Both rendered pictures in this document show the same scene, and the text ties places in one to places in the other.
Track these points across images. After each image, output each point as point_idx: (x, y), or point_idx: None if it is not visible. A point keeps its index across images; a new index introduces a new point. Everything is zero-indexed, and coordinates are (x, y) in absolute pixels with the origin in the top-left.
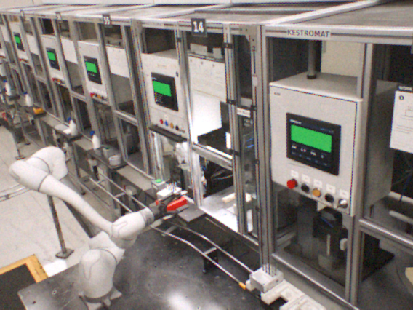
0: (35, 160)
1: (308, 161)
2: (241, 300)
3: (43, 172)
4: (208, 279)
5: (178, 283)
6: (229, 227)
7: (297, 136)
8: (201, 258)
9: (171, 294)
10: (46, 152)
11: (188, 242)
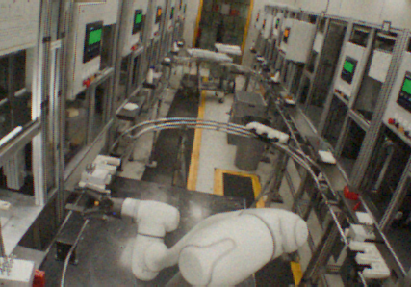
0: (260, 212)
1: (92, 55)
2: (90, 226)
3: (250, 210)
4: (83, 256)
5: (106, 275)
6: (38, 215)
7: (90, 39)
8: (55, 276)
9: (123, 272)
10: (232, 220)
11: (65, 261)
